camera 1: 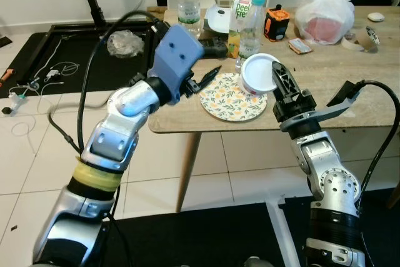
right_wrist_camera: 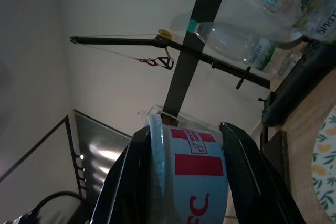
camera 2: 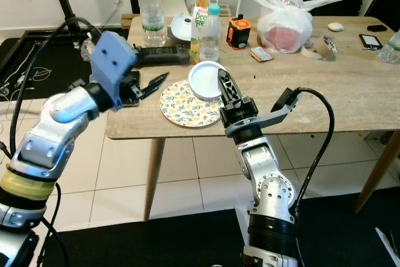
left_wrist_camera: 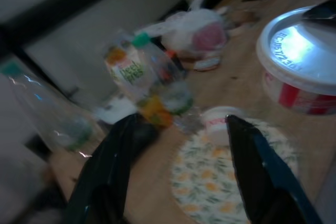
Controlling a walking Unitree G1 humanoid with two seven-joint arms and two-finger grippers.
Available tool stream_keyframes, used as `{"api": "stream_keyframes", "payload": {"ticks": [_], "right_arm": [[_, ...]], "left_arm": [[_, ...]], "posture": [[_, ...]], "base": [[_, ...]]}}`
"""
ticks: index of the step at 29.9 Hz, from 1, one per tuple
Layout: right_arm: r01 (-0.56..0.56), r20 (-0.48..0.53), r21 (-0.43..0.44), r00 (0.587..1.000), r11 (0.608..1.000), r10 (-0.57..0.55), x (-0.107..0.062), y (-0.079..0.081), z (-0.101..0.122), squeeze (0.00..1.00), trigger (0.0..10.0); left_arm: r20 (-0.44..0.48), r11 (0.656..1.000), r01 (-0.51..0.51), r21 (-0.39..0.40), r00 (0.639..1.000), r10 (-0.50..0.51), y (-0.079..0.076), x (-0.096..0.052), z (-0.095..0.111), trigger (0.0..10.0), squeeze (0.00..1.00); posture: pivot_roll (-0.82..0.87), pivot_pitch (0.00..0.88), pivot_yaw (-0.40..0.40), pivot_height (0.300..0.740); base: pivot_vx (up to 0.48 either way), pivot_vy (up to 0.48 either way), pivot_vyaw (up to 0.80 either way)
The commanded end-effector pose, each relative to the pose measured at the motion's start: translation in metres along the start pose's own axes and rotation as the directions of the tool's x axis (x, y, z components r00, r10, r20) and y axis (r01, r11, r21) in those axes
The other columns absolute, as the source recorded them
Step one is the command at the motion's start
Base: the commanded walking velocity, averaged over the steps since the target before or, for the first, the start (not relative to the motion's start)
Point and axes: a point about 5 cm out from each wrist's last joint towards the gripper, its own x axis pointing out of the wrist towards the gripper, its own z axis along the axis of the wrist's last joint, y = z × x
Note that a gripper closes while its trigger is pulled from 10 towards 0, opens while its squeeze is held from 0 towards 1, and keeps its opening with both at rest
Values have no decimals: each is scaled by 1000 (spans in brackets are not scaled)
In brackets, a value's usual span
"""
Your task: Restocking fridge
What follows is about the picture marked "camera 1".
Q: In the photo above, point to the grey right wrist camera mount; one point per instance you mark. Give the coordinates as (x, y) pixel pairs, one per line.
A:
(325, 114)

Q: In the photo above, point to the white plastic bag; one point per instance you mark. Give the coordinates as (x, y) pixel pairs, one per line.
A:
(325, 17)

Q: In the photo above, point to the wooden table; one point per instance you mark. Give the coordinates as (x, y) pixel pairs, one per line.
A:
(325, 85)

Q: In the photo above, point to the white round dish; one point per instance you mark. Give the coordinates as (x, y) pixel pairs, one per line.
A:
(219, 20)

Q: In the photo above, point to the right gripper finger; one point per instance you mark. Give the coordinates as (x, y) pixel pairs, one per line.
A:
(284, 82)

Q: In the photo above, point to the orange black tape measure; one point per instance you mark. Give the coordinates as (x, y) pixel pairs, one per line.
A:
(277, 24)

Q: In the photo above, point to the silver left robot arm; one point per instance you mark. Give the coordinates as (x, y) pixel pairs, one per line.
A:
(119, 129)

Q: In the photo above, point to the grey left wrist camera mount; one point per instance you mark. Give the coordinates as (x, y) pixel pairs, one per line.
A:
(178, 54)

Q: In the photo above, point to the black handheld controller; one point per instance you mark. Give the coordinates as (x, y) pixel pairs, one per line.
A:
(219, 47)

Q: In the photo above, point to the teal capped water bottle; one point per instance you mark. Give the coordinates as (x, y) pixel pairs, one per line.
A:
(250, 29)

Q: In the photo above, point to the crumpled clear plastic bag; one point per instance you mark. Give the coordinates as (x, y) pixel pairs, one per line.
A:
(125, 43)

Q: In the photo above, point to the white paper cup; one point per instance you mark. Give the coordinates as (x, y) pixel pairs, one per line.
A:
(257, 74)

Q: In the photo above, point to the tall clear plastic bottle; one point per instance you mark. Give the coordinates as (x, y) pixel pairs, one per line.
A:
(189, 4)

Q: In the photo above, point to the orange juice carton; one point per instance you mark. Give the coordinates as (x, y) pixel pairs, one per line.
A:
(234, 29)

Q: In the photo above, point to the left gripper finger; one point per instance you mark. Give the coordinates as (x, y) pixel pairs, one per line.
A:
(210, 75)
(199, 89)

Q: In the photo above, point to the small orange snack packet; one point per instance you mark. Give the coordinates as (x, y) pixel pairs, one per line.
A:
(300, 45)

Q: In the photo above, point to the black foam floor mat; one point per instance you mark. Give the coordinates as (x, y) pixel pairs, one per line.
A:
(375, 236)
(187, 236)
(62, 48)

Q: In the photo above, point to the masking tape roll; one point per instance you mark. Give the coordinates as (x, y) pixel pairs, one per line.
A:
(350, 43)

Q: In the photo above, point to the white computer mouse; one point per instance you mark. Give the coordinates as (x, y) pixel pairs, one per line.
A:
(375, 17)

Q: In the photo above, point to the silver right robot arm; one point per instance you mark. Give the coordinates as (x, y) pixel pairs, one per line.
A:
(331, 186)

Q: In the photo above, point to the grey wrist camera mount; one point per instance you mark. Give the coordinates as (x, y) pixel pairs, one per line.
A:
(178, 54)
(325, 114)

